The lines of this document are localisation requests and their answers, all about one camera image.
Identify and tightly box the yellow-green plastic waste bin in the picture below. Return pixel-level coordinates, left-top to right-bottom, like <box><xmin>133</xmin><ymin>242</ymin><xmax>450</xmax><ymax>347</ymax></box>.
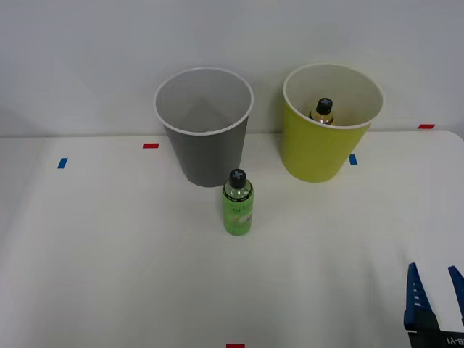
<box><xmin>282</xmin><ymin>62</ymin><xmax>384</xmax><ymax>183</ymax></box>

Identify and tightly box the grey plastic waste bin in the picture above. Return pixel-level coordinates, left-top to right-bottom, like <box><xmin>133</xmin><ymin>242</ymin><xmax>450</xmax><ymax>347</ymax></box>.
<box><xmin>153</xmin><ymin>66</ymin><xmax>254</xmax><ymax>189</ymax></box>

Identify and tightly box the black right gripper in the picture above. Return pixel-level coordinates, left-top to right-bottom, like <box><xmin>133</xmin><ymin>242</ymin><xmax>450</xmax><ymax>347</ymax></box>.
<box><xmin>403</xmin><ymin>262</ymin><xmax>464</xmax><ymax>348</ymax></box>

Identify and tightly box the green label plastic bottle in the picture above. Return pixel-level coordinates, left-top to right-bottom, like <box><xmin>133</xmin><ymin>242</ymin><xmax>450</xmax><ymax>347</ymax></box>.
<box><xmin>221</xmin><ymin>168</ymin><xmax>254</xmax><ymax>236</ymax></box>

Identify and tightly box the amber plastic bottle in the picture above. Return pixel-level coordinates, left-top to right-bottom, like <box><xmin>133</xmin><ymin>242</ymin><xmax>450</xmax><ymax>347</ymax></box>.
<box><xmin>307</xmin><ymin>97</ymin><xmax>336</xmax><ymax>125</ymax></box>

